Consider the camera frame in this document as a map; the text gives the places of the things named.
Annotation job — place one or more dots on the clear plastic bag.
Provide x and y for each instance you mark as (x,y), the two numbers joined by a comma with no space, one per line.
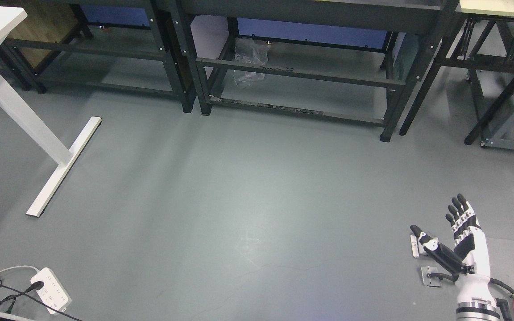
(250,51)

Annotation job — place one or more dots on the white table with T-leg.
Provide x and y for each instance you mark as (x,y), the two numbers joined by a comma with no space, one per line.
(12,103)

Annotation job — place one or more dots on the black metal shelf rack middle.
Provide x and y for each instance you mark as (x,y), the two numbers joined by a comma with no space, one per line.
(349,61)

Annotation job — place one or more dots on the metal floor bracket upper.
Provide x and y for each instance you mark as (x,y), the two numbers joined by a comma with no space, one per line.
(418,250)

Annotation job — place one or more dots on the metal floor bracket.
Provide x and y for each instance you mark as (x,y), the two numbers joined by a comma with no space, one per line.
(418,250)
(427,279)

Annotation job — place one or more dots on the white power strip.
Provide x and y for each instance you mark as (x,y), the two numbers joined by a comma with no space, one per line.
(52,293)

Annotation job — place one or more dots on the black frame table right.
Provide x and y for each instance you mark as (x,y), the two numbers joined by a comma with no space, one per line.
(482,42)

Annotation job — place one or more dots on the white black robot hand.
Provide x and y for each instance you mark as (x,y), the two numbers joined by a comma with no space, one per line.
(468,263)

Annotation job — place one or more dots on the black metal shelf rack left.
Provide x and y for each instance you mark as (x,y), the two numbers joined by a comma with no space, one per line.
(128,45)

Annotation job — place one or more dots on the black metal shelf rack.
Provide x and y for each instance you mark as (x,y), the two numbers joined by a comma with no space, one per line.
(349,61)
(128,45)

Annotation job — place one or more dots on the metal floor bracket lower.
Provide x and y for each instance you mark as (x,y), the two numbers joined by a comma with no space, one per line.
(427,279)

